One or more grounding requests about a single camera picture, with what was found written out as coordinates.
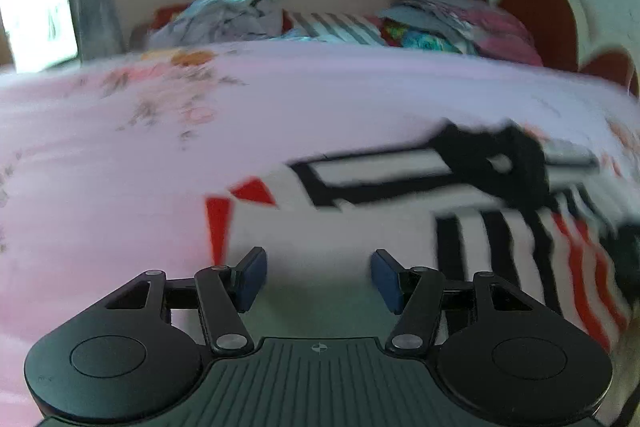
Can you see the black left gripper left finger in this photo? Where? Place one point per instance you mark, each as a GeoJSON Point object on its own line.
{"type": "Point", "coordinates": [219, 294]}

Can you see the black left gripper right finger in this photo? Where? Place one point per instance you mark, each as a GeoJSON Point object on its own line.
{"type": "Point", "coordinates": [420, 295]}

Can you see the striped red black white sweater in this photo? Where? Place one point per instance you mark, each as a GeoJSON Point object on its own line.
{"type": "Point", "coordinates": [545, 215]}

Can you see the folded pink grey clothes stack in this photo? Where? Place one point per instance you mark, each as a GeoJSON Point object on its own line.
{"type": "Point", "coordinates": [481, 28]}

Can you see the pink floral bed sheet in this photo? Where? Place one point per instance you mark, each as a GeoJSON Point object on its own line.
{"type": "Point", "coordinates": [105, 168]}

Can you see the colourful floral cloth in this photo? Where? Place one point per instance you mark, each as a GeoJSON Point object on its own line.
{"type": "Point", "coordinates": [403, 36]}

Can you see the grey white striped pillow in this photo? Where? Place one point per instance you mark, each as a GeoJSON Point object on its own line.
{"type": "Point", "coordinates": [333, 27]}

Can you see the crumpled grey white cloth pile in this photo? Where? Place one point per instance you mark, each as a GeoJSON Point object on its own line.
{"type": "Point", "coordinates": [216, 21]}

